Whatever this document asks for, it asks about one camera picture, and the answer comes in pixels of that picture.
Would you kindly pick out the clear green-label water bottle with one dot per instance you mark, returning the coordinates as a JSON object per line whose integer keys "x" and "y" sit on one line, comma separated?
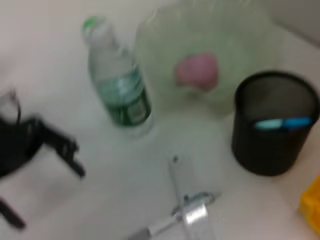
{"x": 122, "y": 100}

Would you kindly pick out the white grey ballpoint pen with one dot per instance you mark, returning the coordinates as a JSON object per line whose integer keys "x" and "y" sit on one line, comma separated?
{"x": 160, "y": 226}

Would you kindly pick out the yellow plastic bin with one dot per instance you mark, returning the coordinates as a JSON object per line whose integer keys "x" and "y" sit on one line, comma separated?
{"x": 312, "y": 202}

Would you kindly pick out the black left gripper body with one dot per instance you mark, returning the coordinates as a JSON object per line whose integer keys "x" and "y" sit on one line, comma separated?
{"x": 17, "y": 142}

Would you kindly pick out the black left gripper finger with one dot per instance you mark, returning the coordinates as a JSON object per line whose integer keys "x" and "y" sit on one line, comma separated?
{"x": 65, "y": 147}
{"x": 12, "y": 215}

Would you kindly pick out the green glass fruit plate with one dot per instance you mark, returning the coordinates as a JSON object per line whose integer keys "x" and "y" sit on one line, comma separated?
{"x": 200, "y": 30}

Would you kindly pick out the black mesh pen holder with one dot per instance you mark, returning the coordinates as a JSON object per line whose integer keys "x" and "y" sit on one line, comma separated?
{"x": 265, "y": 155}

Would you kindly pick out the blue scissors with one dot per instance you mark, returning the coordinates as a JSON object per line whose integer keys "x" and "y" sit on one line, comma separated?
{"x": 282, "y": 123}

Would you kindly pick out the pink peach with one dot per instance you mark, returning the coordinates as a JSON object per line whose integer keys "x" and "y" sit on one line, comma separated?
{"x": 197, "y": 70}

